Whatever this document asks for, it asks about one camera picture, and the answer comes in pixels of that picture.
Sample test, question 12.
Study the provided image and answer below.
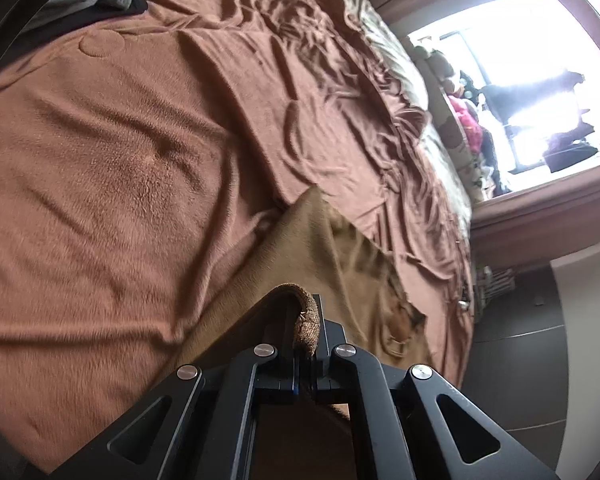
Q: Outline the brown printed t-shirt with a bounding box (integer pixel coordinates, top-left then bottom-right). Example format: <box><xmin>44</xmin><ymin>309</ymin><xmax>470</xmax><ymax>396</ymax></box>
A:
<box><xmin>172</xmin><ymin>185</ymin><xmax>429</xmax><ymax>480</ymax></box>

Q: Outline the pink-brown bed blanket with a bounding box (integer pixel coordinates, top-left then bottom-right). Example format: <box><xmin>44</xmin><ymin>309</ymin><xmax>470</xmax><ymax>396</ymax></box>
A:
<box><xmin>0</xmin><ymin>0</ymin><xmax>477</xmax><ymax>473</ymax></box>

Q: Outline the bright window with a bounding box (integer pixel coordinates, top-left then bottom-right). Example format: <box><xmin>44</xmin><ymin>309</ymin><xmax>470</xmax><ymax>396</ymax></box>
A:
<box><xmin>409</xmin><ymin>0</ymin><xmax>600</xmax><ymax>196</ymax></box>

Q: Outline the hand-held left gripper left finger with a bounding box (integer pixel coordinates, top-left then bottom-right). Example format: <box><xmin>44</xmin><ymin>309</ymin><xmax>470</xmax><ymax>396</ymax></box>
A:
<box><xmin>47</xmin><ymin>307</ymin><xmax>302</xmax><ymax>480</ymax></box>

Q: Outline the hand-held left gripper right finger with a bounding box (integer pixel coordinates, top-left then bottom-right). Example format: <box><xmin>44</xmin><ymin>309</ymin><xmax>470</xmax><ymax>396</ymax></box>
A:
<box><xmin>309</xmin><ymin>294</ymin><xmax>561</xmax><ymax>480</ymax></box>

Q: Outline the white bedside stand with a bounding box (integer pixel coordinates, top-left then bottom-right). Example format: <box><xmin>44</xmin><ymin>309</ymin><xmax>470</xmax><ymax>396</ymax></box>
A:
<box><xmin>472</xmin><ymin>264</ymin><xmax>517</xmax><ymax>319</ymax></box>

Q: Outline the black cloth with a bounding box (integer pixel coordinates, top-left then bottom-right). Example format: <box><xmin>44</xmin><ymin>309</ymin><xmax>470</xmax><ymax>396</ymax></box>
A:
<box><xmin>55</xmin><ymin>0</ymin><xmax>150</xmax><ymax>36</ymax></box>

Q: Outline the pile of plush toys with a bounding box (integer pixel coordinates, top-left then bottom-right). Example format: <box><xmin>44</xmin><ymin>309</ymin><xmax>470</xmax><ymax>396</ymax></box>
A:
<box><xmin>414</xmin><ymin>44</ymin><xmax>503</xmax><ymax>203</ymax></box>

